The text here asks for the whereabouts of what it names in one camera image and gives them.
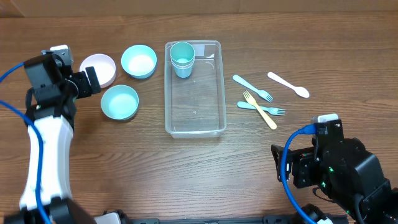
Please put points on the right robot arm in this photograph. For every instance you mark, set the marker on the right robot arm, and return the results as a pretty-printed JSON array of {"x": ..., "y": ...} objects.
[{"x": 355, "y": 182}]

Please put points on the clear plastic container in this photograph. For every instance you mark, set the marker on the clear plastic container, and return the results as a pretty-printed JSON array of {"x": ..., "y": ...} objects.
[{"x": 195, "y": 107}]

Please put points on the white cup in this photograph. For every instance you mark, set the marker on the white cup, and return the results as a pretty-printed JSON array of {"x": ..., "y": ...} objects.
[{"x": 183, "y": 67}]

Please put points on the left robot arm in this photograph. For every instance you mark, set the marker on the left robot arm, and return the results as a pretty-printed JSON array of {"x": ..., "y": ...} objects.
[{"x": 49, "y": 117}]

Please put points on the light blue fork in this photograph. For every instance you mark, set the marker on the light blue fork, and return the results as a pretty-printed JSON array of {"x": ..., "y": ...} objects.
[
  {"x": 270, "y": 110},
  {"x": 262, "y": 93}
]

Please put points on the white bowl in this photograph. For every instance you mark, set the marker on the white bowl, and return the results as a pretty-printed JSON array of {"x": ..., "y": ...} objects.
[{"x": 104, "y": 66}]

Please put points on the yellow plastic fork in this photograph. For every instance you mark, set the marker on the yellow plastic fork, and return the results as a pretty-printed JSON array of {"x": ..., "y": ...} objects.
[{"x": 250, "y": 99}]

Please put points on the white plastic spoon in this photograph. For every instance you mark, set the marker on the white plastic spoon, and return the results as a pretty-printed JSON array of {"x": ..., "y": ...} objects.
[{"x": 299, "y": 90}]

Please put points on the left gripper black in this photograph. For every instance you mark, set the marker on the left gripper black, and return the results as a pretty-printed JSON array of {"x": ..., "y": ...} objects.
[{"x": 86, "y": 86}]

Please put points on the light blue fork upper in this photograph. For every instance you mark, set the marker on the light blue fork upper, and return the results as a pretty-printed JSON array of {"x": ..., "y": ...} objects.
[{"x": 262, "y": 93}]

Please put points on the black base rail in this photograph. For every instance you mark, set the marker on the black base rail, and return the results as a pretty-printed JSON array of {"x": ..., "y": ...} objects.
[{"x": 119, "y": 217}]

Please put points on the light blue bowl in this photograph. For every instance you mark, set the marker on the light blue bowl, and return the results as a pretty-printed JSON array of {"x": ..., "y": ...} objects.
[{"x": 120, "y": 102}]

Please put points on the teal bowl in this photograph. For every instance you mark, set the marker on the teal bowl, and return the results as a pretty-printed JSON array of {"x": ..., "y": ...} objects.
[{"x": 139, "y": 61}]

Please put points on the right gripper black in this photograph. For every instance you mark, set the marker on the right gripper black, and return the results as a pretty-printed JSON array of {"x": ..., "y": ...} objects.
[{"x": 299, "y": 159}]

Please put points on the blue cup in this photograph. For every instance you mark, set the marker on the blue cup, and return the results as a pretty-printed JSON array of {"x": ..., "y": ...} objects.
[{"x": 183, "y": 72}]

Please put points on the light blue fork lower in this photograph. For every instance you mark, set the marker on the light blue fork lower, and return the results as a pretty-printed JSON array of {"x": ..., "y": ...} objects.
[{"x": 270, "y": 110}]

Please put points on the teal cup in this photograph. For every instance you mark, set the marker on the teal cup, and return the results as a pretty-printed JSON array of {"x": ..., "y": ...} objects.
[{"x": 182, "y": 53}]

